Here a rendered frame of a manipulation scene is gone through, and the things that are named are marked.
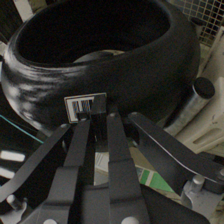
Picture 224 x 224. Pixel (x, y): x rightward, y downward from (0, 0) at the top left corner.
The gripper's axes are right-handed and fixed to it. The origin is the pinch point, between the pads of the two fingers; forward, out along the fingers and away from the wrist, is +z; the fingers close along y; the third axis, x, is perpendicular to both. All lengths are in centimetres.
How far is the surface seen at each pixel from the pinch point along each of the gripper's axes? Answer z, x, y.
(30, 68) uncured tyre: 8.8, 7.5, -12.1
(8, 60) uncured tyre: 13.5, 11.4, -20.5
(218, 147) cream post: 23, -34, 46
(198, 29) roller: 22.3, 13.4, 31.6
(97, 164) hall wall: 702, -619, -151
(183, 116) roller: 9.6, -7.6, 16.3
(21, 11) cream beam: 57, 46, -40
